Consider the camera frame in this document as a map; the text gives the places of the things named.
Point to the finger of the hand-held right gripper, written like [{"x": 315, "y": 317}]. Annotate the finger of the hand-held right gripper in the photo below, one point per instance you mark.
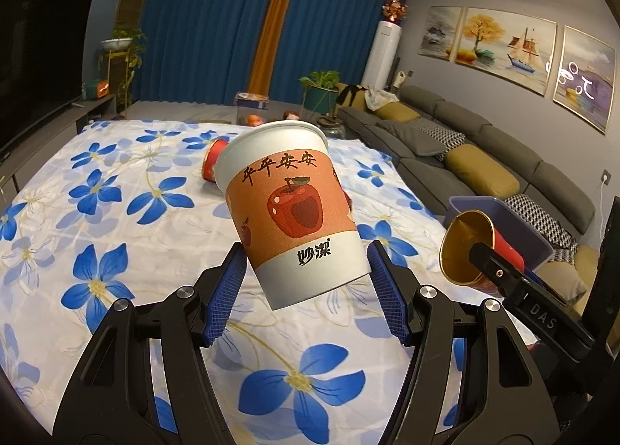
[
  {"x": 533, "y": 304},
  {"x": 547, "y": 286}
]

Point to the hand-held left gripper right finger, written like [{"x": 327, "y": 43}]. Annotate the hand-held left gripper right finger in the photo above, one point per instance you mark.
[{"x": 390, "y": 290}]

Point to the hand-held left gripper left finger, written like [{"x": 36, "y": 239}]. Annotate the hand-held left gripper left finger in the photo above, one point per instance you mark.
[{"x": 227, "y": 290}]

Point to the purple plastic trash bin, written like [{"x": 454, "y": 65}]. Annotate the purple plastic trash bin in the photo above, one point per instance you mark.
[{"x": 528, "y": 241}]

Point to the red paper cup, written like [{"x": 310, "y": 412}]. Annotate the red paper cup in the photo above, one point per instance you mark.
[
  {"x": 460, "y": 246},
  {"x": 215, "y": 161}
]

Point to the white apple print paper cup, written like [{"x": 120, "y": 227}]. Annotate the white apple print paper cup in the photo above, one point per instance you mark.
[{"x": 290, "y": 212}]

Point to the black white patterned cushion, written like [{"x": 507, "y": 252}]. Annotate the black white patterned cushion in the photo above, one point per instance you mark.
[
  {"x": 448, "y": 135},
  {"x": 547, "y": 222}
]

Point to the grey sectional sofa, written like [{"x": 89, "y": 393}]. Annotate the grey sectional sofa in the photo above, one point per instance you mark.
[{"x": 426, "y": 173}]

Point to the blue floral bedsheet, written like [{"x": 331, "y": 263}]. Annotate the blue floral bedsheet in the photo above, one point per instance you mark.
[{"x": 121, "y": 212}]

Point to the large yellow cushion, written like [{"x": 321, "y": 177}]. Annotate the large yellow cushion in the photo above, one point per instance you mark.
[{"x": 482, "y": 171}]

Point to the flat grey cushion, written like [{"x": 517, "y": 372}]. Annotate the flat grey cushion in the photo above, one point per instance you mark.
[{"x": 411, "y": 139}]

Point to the orange toy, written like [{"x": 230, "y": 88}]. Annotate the orange toy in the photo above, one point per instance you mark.
[{"x": 255, "y": 120}]

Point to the small yellow cushion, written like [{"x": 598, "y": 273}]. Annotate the small yellow cushion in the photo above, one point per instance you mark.
[{"x": 397, "y": 112}]

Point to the dark tray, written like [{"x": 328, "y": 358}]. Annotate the dark tray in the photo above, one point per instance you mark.
[{"x": 331, "y": 122}]

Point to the small doll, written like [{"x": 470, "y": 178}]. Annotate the small doll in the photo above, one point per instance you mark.
[{"x": 290, "y": 115}]

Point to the blue box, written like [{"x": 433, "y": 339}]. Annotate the blue box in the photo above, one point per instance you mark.
[{"x": 251, "y": 101}]

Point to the white cloth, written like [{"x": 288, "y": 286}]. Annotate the white cloth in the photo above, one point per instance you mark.
[{"x": 382, "y": 99}]

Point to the black yellow clothing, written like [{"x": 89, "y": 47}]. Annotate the black yellow clothing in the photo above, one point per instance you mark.
[{"x": 351, "y": 95}]

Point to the purple landscape painting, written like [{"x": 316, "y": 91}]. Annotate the purple landscape painting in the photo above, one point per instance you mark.
[{"x": 583, "y": 81}]

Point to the potted plant in teal pot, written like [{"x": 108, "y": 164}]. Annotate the potted plant in teal pot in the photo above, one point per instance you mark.
[{"x": 319, "y": 91}]

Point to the white jug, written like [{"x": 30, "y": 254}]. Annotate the white jug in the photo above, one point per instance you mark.
[{"x": 398, "y": 78}]

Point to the dark television stand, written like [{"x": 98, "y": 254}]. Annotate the dark television stand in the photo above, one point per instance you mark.
[{"x": 58, "y": 135}]

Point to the white standing air conditioner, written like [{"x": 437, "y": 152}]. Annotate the white standing air conditioner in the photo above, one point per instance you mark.
[{"x": 382, "y": 55}]

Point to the gold plant stand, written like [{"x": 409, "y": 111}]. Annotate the gold plant stand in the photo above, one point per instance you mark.
[{"x": 114, "y": 81}]

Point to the orange box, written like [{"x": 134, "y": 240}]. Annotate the orange box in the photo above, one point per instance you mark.
[{"x": 97, "y": 89}]

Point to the sailboat and tree painting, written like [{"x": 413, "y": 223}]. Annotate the sailboat and tree painting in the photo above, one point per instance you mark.
[{"x": 503, "y": 50}]

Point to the small landscape painting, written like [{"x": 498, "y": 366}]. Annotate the small landscape painting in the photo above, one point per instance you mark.
[{"x": 440, "y": 33}]

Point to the potted plant in white bowl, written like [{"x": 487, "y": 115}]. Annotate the potted plant in white bowl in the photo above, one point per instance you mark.
[{"x": 123, "y": 45}]

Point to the blue curtain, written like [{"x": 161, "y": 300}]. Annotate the blue curtain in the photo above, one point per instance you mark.
[
  {"x": 339, "y": 13},
  {"x": 203, "y": 23}
]

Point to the orange curtain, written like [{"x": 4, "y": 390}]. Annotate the orange curtain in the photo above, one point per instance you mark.
[{"x": 276, "y": 23}]

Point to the red gold ornament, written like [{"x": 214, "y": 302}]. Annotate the red gold ornament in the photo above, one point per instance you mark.
[{"x": 395, "y": 10}]

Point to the black television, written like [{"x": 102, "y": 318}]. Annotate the black television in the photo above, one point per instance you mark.
[{"x": 38, "y": 67}]

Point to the white wall socket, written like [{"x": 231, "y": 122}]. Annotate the white wall socket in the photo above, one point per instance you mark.
[{"x": 606, "y": 176}]

